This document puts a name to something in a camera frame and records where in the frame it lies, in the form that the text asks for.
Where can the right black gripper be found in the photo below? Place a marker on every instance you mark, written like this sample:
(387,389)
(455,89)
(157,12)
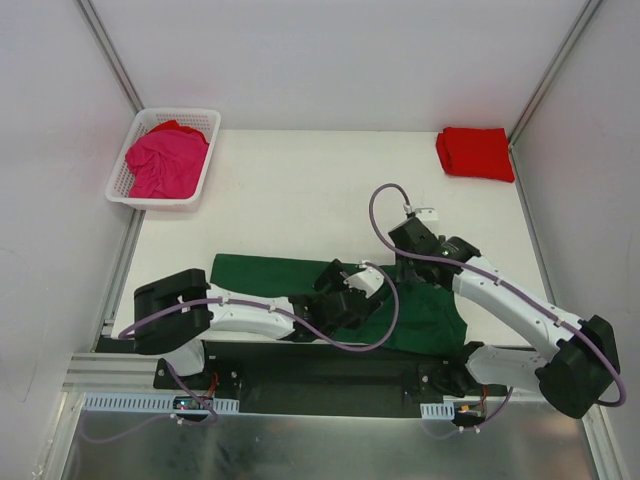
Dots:
(409,270)

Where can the left aluminium corner post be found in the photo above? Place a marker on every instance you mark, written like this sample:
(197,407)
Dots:
(102,38)

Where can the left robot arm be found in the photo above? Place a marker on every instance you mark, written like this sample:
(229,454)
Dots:
(170,314)

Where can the right aluminium corner post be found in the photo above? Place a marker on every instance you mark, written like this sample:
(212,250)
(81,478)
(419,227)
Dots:
(571,40)

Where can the left slotted cable duct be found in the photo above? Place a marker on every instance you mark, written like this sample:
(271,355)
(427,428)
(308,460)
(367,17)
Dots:
(140,403)

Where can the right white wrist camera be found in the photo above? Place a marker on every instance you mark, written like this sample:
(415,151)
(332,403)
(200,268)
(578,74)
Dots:
(426,215)

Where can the white plastic basket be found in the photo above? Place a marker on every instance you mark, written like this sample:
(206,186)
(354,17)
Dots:
(121,180)

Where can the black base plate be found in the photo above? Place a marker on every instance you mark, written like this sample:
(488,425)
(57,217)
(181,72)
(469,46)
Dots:
(370,402)

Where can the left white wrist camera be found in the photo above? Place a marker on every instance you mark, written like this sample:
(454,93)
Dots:
(367,280)

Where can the right slotted cable duct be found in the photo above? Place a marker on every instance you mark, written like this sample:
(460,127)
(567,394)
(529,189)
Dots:
(444,411)

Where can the pink t-shirt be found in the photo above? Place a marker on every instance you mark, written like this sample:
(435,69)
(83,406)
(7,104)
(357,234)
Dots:
(167,162)

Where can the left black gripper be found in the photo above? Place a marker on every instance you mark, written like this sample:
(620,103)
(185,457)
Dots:
(347,299)

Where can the green t-shirt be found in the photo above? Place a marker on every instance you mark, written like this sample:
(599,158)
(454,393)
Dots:
(428,322)

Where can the folded red t-shirt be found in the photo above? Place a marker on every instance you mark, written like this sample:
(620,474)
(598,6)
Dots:
(475,153)

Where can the aluminium rail front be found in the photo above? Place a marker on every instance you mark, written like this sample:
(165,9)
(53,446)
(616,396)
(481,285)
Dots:
(100,370)

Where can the slotted cable duct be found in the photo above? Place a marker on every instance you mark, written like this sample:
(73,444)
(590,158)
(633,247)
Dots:
(140,403)
(444,411)

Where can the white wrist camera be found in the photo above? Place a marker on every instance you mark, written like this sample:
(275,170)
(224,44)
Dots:
(367,280)
(426,215)

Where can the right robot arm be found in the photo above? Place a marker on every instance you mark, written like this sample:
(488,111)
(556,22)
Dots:
(571,361)

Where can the aluminium corner post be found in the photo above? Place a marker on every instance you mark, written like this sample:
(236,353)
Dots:
(102,38)
(571,40)

